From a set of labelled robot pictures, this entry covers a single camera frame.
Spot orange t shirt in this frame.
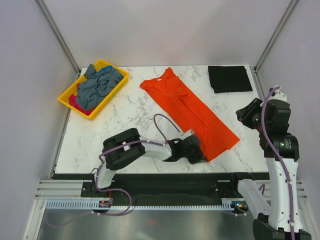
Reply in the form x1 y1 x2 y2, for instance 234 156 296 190
140 67 240 161

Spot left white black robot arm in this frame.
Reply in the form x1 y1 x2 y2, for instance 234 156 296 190
92 128 207 197

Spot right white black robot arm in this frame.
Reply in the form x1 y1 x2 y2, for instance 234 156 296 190
229 98 312 240

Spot folded black t shirt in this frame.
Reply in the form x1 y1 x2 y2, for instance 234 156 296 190
208 66 253 94

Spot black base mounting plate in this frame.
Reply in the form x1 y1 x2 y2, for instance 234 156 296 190
81 172 264 206

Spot grey t shirt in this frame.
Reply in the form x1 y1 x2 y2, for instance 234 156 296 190
82 64 124 108

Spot teal blue t shirt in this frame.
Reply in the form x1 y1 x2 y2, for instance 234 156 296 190
98 65 113 73

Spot pink red t shirt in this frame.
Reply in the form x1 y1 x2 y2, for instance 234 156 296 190
68 83 95 116

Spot yellow plastic bin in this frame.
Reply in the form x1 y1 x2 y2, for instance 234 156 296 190
58 59 129 120

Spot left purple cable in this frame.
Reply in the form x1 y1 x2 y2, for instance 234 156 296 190
44 113 181 228

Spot white slotted cable duct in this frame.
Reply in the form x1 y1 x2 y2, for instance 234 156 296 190
45 198 239 211

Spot right aluminium frame post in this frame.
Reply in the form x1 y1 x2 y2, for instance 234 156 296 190
253 0 300 74

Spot aluminium frame post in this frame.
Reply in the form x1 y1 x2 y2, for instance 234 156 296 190
253 0 300 74
34 0 81 77

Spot aluminium extrusion rail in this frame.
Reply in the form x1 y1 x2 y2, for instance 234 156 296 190
35 179 83 200

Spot left aluminium frame post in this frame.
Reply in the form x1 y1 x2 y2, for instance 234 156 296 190
34 0 81 77

